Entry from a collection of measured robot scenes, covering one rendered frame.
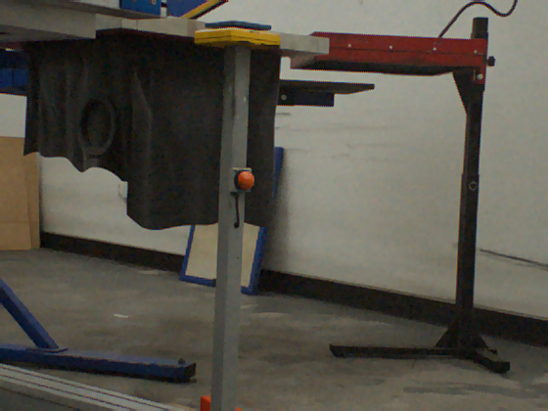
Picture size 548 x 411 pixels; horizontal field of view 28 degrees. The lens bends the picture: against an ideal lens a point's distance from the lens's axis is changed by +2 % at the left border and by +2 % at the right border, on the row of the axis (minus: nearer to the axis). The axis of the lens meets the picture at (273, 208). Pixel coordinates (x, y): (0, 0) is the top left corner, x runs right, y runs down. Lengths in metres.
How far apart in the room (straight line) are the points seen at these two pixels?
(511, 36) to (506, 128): 0.36
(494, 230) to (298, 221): 1.20
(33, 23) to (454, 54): 2.01
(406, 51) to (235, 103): 1.48
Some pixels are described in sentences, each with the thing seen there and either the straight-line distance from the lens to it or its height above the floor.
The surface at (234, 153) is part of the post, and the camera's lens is 2.24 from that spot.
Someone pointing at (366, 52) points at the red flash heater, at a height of 1.05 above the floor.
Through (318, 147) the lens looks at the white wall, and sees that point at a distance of 5.24.
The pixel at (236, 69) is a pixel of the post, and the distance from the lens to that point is 2.25.
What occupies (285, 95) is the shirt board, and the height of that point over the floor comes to 0.91.
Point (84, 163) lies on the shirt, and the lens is 2.60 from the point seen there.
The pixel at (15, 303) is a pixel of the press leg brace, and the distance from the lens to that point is 3.62.
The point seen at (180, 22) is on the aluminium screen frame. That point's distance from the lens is 2.41.
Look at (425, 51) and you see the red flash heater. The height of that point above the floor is 1.06.
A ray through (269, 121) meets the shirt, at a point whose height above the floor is 0.78.
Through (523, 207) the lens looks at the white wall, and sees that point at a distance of 4.41.
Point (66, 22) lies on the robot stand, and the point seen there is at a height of 0.92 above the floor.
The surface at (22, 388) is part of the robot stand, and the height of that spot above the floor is 0.22.
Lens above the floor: 0.71
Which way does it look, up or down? 3 degrees down
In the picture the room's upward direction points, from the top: 2 degrees clockwise
